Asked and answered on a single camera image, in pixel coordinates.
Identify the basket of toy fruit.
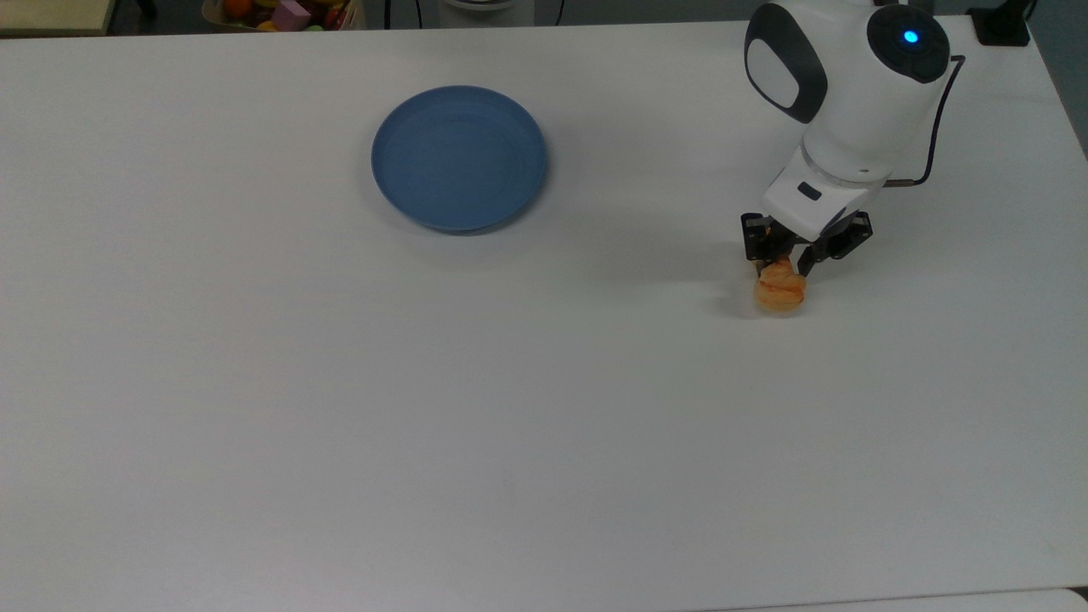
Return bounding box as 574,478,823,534
201,0,367,33

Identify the orange bread roll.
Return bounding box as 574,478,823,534
753,258,808,315

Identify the blue round plate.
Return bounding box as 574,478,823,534
371,85,549,234

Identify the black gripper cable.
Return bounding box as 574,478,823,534
882,54,967,189

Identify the black table clamp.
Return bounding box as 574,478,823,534
967,0,1032,48

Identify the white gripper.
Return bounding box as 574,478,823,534
740,143,887,278

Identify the wooden board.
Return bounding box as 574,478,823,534
0,0,117,37

